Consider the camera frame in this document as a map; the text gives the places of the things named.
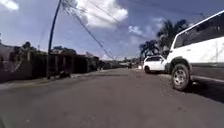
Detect grey asphalt road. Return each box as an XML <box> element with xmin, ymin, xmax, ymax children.
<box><xmin>0</xmin><ymin>68</ymin><xmax>224</xmax><ymax>128</ymax></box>

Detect white car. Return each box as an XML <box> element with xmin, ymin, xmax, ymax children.
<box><xmin>142</xmin><ymin>54</ymin><xmax>168</xmax><ymax>75</ymax></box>

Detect group of palm trees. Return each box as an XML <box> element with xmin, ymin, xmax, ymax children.
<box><xmin>138</xmin><ymin>18</ymin><xmax>191</xmax><ymax>61</ymax></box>

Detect leaning utility pole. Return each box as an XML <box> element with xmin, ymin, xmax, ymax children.
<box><xmin>46</xmin><ymin>0</ymin><xmax>63</xmax><ymax>80</ymax></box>

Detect row of low buildings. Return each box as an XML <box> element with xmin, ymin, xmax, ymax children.
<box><xmin>0</xmin><ymin>41</ymin><xmax>111</xmax><ymax>83</ymax></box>

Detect large white vehicle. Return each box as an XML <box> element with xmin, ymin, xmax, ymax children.
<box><xmin>164</xmin><ymin>9</ymin><xmax>224</xmax><ymax>93</ymax></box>

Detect grey concrete pavement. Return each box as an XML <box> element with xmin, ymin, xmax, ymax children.
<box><xmin>0</xmin><ymin>71</ymin><xmax>101</xmax><ymax>91</ymax></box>

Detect overhead wires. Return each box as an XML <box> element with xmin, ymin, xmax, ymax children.
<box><xmin>36</xmin><ymin>0</ymin><xmax>208</xmax><ymax>61</ymax></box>

